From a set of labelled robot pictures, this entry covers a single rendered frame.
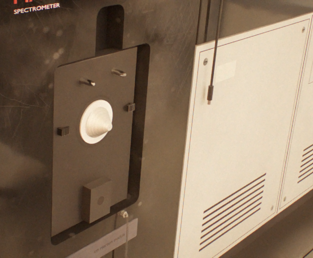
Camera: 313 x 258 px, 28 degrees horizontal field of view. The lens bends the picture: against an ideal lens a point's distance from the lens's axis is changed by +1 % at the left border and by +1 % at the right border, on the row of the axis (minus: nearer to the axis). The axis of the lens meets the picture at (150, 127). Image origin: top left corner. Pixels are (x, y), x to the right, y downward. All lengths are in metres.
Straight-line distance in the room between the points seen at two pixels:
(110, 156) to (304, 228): 0.79
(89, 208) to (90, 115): 0.14
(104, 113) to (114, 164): 0.10
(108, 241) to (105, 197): 0.08
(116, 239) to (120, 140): 0.16
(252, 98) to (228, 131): 0.09
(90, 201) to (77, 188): 0.03
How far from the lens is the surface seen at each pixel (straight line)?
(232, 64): 1.10
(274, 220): 1.58
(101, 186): 0.90
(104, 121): 0.85
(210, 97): 1.04
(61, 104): 0.81
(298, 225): 1.62
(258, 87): 1.21
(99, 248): 0.96
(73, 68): 0.81
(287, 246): 1.53
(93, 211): 0.91
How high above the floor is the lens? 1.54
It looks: 23 degrees down
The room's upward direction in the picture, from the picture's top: 5 degrees clockwise
